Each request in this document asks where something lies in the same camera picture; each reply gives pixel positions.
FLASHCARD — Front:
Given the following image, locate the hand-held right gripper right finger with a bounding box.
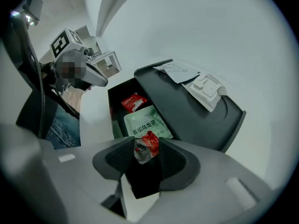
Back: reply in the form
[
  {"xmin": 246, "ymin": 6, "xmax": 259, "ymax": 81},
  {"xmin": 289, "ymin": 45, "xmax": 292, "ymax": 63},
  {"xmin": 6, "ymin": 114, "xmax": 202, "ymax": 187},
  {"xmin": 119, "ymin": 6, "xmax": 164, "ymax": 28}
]
[{"xmin": 158, "ymin": 136, "xmax": 201, "ymax": 192}]

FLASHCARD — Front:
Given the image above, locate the person's leg in jeans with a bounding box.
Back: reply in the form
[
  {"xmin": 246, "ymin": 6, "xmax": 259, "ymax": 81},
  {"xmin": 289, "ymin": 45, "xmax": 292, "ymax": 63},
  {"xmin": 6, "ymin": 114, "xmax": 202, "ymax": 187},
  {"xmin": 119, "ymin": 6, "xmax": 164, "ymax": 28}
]
[{"xmin": 45, "ymin": 105, "xmax": 82, "ymax": 149}]

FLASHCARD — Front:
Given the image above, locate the black cable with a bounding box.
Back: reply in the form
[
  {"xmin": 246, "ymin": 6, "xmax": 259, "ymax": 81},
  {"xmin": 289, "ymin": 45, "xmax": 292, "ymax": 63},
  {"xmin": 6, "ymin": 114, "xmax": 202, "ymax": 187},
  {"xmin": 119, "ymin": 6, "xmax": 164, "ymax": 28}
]
[{"xmin": 14, "ymin": 16, "xmax": 46, "ymax": 140}]

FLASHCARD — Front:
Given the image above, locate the red and silver packet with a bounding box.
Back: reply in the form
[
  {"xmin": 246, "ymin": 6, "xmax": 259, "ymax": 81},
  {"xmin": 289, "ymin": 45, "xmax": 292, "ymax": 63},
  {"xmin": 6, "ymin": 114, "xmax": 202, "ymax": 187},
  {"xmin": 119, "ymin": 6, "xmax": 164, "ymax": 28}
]
[{"xmin": 134, "ymin": 130, "xmax": 160, "ymax": 165}]

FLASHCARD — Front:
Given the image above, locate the red small packet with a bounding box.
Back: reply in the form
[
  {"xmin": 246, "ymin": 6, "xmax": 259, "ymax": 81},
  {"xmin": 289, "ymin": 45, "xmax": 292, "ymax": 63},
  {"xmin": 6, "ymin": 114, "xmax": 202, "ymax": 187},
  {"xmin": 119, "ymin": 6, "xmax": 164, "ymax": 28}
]
[{"xmin": 121, "ymin": 92, "xmax": 148, "ymax": 113}]

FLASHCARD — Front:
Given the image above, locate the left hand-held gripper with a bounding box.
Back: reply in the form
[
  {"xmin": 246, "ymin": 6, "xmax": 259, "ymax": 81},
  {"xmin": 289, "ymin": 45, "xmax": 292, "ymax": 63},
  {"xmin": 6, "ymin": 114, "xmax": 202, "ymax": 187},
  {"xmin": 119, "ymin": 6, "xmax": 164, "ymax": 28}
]
[{"xmin": 49, "ymin": 28, "xmax": 109, "ymax": 92}]

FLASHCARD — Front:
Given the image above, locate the white printed leaflet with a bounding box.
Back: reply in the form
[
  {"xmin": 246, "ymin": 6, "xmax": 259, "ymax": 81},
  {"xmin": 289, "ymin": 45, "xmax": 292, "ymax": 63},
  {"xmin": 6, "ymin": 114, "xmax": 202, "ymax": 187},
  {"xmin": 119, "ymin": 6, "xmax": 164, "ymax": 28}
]
[{"xmin": 181, "ymin": 73, "xmax": 228, "ymax": 113}]

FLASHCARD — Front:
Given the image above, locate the green and white packet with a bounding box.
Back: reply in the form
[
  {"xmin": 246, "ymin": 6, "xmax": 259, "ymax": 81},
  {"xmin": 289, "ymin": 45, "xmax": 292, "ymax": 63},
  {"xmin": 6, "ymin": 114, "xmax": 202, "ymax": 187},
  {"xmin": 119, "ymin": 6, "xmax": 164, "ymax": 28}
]
[{"xmin": 123, "ymin": 105, "xmax": 174, "ymax": 140}]

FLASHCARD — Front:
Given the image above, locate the black open box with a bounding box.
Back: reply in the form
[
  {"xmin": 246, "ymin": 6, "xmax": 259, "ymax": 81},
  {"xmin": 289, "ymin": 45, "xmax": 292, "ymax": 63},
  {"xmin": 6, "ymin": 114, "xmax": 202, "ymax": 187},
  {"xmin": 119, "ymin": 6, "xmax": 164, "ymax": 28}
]
[{"xmin": 107, "ymin": 77, "xmax": 176, "ymax": 140}]

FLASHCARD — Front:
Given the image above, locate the black box lid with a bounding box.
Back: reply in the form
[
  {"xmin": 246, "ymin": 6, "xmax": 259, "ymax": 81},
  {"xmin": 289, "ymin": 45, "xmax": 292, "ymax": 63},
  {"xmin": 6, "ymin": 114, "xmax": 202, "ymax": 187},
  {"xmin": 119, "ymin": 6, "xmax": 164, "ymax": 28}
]
[{"xmin": 134, "ymin": 59, "xmax": 247, "ymax": 154}]

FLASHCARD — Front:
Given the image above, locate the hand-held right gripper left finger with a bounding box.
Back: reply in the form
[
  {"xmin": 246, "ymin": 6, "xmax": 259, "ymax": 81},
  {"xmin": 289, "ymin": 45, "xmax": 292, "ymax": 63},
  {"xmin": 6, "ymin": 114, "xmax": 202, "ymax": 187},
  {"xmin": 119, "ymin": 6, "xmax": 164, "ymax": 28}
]
[{"xmin": 93, "ymin": 136, "xmax": 139, "ymax": 182}]

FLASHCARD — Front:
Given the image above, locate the white paper sheet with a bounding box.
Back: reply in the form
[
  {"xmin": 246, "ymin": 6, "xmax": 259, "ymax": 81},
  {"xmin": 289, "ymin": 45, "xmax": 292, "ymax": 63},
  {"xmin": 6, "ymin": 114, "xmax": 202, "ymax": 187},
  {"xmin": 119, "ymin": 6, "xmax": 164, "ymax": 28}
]
[{"xmin": 153, "ymin": 60, "xmax": 201, "ymax": 84}]

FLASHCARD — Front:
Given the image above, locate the white moulded plastic insert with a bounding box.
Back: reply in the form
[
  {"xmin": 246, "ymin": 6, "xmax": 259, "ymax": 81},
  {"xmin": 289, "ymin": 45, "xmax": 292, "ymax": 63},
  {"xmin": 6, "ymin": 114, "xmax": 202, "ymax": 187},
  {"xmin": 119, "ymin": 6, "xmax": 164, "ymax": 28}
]
[{"xmin": 190, "ymin": 74, "xmax": 223, "ymax": 103}]

